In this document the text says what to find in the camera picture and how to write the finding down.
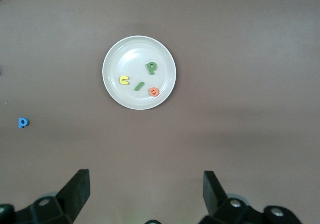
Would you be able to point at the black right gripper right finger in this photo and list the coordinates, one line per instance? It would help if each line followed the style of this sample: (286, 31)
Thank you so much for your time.
(217, 201)

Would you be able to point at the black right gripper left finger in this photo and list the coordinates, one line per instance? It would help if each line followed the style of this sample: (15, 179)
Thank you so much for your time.
(72, 199)

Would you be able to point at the orange foam letter e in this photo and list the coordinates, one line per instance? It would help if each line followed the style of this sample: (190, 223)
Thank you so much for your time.
(152, 94)

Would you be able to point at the yellow foam letter u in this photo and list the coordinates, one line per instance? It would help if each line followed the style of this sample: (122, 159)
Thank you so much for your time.
(121, 81)

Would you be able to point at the green foam letter i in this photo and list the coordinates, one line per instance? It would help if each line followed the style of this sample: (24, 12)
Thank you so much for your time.
(139, 86)

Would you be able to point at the green foam letter b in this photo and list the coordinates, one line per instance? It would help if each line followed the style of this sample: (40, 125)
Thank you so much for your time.
(150, 71)

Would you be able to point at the blue foam letter p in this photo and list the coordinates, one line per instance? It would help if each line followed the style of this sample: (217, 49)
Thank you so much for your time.
(21, 124)

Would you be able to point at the beige round plate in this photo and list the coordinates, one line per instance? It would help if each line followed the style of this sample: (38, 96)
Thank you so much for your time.
(130, 59)

